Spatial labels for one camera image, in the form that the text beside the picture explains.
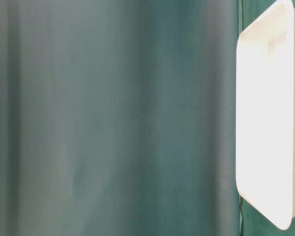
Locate green table cloth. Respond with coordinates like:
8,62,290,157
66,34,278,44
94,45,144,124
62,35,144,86
0,0,295,236

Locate white plastic tray case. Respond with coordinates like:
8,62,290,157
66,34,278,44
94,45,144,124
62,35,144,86
236,0,295,230

